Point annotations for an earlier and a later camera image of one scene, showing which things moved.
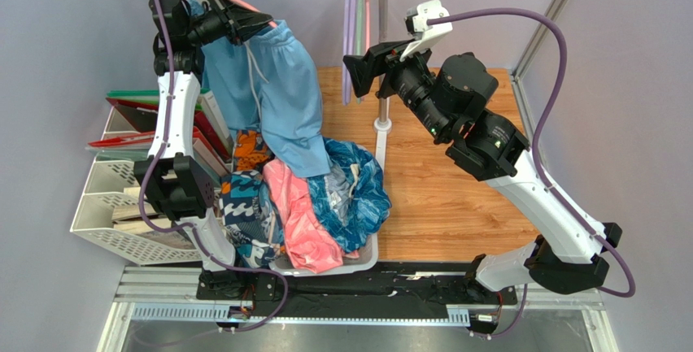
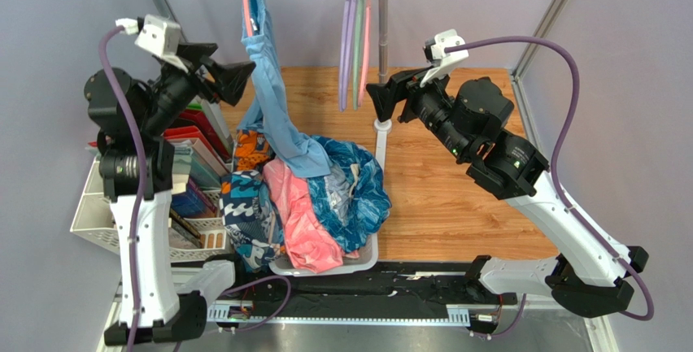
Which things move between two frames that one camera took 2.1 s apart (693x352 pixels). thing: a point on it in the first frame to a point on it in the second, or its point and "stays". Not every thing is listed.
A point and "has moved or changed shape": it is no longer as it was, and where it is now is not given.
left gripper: x=238 y=23 to x=228 y=78
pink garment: x=313 y=241 stays
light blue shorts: x=273 y=78 has moved or changed shape
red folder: x=202 y=128 stays
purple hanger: x=348 y=34 stays
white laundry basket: x=365 y=257 stays
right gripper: x=386 y=70 to x=403 y=91
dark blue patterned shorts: x=352 y=200 stays
